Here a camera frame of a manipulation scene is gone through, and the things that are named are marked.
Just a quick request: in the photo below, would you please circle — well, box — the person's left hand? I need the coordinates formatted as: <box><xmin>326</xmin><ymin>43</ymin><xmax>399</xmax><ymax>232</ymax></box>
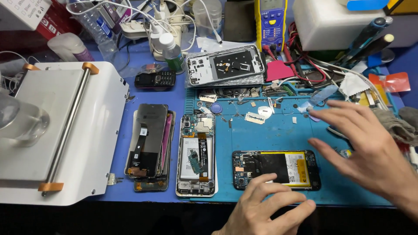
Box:
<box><xmin>212</xmin><ymin>173</ymin><xmax>317</xmax><ymax>235</ymax></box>

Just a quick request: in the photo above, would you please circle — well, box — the person's right hand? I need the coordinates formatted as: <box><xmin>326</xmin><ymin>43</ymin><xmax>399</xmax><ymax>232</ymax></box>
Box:
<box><xmin>308</xmin><ymin>99</ymin><xmax>415</xmax><ymax>202</ymax></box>

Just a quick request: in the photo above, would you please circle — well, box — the grey rag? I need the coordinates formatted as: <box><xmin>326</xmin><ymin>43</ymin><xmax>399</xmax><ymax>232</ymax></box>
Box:
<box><xmin>372</xmin><ymin>106</ymin><xmax>418</xmax><ymax>146</ymax></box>

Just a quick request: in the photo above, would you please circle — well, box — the opened phone with yellow battery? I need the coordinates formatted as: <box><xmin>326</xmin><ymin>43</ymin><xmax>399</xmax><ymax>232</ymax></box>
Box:
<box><xmin>232</xmin><ymin>150</ymin><xmax>321</xmax><ymax>192</ymax></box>

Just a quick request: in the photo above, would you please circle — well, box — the white wipe cloth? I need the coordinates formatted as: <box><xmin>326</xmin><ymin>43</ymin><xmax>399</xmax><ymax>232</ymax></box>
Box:
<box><xmin>339</xmin><ymin>72</ymin><xmax>371</xmax><ymax>98</ymax></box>

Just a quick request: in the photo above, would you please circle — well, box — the blue silicone repair mat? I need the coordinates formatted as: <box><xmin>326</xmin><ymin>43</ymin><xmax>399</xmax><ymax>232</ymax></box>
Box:
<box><xmin>184</xmin><ymin>65</ymin><xmax>405</xmax><ymax>207</ymax></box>

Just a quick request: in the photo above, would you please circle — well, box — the orange red plastic wrapper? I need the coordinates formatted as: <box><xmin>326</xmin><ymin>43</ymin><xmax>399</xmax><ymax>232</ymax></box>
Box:
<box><xmin>368</xmin><ymin>72</ymin><xmax>411</xmax><ymax>94</ymax></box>

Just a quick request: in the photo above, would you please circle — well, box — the clear bluish plastic film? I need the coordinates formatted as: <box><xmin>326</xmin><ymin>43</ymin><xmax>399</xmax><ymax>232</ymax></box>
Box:
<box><xmin>298</xmin><ymin>84</ymin><xmax>340</xmax><ymax>112</ymax></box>

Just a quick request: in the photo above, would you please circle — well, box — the opened phone with white battery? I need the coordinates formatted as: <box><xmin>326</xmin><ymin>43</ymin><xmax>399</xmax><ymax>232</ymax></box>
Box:
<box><xmin>176</xmin><ymin>113</ymin><xmax>217</xmax><ymax>198</ymax></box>

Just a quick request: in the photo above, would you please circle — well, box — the white round disc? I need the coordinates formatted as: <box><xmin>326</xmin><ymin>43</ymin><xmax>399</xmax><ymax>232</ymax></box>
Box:
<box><xmin>258</xmin><ymin>106</ymin><xmax>273</xmax><ymax>120</ymax></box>

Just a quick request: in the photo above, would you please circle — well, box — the dark phone display copper flex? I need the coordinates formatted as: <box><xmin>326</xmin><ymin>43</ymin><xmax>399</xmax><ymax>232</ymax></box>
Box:
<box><xmin>133</xmin><ymin>110</ymin><xmax>177</xmax><ymax>192</ymax></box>

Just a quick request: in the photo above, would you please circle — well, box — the black tool with cream tip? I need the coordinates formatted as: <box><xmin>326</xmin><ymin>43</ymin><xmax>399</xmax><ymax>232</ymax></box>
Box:
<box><xmin>343</xmin><ymin>34</ymin><xmax>395</xmax><ymax>67</ymax></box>

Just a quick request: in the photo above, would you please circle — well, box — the red multimeter lead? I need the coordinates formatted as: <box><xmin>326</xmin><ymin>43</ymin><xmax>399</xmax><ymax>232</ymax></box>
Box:
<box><xmin>283</xmin><ymin>22</ymin><xmax>328</xmax><ymax>84</ymax></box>

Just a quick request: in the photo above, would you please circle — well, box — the pink edged phone display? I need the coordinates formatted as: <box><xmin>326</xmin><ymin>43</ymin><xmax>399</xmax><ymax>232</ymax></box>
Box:
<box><xmin>160</xmin><ymin>111</ymin><xmax>174</xmax><ymax>177</ymax></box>

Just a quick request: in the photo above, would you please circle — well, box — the heap of small phone parts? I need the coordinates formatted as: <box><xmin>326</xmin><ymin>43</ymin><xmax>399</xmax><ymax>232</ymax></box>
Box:
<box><xmin>195</xmin><ymin>85</ymin><xmax>315</xmax><ymax>99</ymax></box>

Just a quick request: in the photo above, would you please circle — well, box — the pink plastic card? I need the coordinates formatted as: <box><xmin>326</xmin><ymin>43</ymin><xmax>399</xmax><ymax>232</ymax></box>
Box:
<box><xmin>266</xmin><ymin>60</ymin><xmax>296</xmax><ymax>82</ymax></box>

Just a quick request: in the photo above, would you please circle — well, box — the black phone display with flex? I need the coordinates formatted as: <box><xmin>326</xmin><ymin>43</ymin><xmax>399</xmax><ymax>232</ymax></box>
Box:
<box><xmin>124</xmin><ymin>104</ymin><xmax>169</xmax><ymax>178</ymax></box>

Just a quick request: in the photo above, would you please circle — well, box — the white plastic container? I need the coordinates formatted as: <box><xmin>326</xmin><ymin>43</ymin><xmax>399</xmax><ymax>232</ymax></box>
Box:
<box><xmin>292</xmin><ymin>0</ymin><xmax>386</xmax><ymax>52</ymax></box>

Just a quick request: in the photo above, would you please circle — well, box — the blue plastic lid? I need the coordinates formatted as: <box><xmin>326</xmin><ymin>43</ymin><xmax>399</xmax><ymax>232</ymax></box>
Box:
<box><xmin>346</xmin><ymin>0</ymin><xmax>390</xmax><ymax>11</ymax></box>

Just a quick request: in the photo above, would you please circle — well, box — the yellow box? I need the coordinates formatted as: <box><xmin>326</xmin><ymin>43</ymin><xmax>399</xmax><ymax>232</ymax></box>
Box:
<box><xmin>383</xmin><ymin>0</ymin><xmax>418</xmax><ymax>15</ymax></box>

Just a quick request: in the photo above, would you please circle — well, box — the yellow and blue multimeter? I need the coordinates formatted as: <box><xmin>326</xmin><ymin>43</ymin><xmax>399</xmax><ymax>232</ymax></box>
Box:
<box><xmin>254</xmin><ymin>0</ymin><xmax>288</xmax><ymax>53</ymax></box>

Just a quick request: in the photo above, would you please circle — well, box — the black keypad phone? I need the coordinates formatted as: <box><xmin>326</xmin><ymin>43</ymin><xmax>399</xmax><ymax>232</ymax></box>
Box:
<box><xmin>134</xmin><ymin>70</ymin><xmax>176</xmax><ymax>89</ymax></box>

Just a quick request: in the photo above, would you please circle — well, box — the small bottle with green label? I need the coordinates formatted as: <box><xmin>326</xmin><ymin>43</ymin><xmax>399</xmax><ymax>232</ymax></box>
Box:
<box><xmin>159</xmin><ymin>33</ymin><xmax>186</xmax><ymax>74</ymax></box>

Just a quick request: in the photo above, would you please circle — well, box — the white screen separator machine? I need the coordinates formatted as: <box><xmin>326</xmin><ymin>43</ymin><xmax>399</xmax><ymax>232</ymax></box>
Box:
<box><xmin>0</xmin><ymin>61</ymin><xmax>130</xmax><ymax>207</ymax></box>

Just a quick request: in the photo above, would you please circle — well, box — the clear plastic bag with part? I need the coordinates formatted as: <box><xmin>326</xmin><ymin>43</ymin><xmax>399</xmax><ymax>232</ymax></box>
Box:
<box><xmin>123</xmin><ymin>62</ymin><xmax>164</xmax><ymax>78</ymax></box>

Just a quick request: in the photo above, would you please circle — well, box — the dark grey flat pad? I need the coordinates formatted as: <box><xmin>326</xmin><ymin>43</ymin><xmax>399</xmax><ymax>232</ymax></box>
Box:
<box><xmin>223</xmin><ymin>0</ymin><xmax>257</xmax><ymax>43</ymax></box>

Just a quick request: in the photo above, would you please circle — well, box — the clear plastic cup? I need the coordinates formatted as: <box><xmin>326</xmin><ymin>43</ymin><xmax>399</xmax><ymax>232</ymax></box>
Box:
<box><xmin>192</xmin><ymin>0</ymin><xmax>223</xmax><ymax>38</ymax></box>

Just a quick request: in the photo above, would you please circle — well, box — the white power strip with plugs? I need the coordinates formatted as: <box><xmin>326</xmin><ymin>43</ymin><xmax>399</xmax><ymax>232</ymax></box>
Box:
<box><xmin>148</xmin><ymin>0</ymin><xmax>197</xmax><ymax>61</ymax></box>

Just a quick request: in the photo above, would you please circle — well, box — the purple packet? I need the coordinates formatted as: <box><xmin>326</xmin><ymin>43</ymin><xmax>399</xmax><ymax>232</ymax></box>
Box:
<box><xmin>103</xmin><ymin>0</ymin><xmax>133</xmax><ymax>34</ymax></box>

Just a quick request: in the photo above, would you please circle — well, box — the clear plastic water bottle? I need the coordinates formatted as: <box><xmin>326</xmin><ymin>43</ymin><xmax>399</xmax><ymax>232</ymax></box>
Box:
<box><xmin>67</xmin><ymin>0</ymin><xmax>119</xmax><ymax>63</ymax></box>

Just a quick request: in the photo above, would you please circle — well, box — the white and purple bottle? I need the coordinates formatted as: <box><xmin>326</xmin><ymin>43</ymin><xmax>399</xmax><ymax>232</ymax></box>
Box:
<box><xmin>47</xmin><ymin>32</ymin><xmax>95</xmax><ymax>63</ymax></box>

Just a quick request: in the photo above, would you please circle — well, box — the clear glass jar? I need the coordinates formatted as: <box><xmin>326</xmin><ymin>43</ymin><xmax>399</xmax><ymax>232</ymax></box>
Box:
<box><xmin>0</xmin><ymin>94</ymin><xmax>50</xmax><ymax>147</ymax></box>

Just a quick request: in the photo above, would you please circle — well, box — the red cardboard box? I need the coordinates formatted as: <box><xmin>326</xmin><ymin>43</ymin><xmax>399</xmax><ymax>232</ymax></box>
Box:
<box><xmin>35</xmin><ymin>0</ymin><xmax>83</xmax><ymax>40</ymax></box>

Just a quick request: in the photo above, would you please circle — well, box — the white cardboard box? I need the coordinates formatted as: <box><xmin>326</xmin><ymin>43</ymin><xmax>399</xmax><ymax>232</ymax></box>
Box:
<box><xmin>0</xmin><ymin>0</ymin><xmax>53</xmax><ymax>31</ymax></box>

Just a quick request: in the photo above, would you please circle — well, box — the blue and black handled tool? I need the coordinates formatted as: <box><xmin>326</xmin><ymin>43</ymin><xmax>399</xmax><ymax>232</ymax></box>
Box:
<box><xmin>340</xmin><ymin>16</ymin><xmax>394</xmax><ymax>65</ymax></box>

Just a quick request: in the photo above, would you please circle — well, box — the small metal bracket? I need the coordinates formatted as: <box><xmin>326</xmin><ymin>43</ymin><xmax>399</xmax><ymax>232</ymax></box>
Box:
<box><xmin>106</xmin><ymin>173</ymin><xmax>124</xmax><ymax>186</ymax></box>

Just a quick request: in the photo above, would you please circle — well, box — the silver phone middle frame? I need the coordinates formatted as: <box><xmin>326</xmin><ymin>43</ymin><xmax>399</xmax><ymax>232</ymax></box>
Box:
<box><xmin>187</xmin><ymin>45</ymin><xmax>266</xmax><ymax>86</ymax></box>

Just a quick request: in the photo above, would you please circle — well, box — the white earphone cable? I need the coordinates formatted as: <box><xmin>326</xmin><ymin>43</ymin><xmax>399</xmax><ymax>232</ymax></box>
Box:
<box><xmin>0</xmin><ymin>50</ymin><xmax>40</xmax><ymax>96</ymax></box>

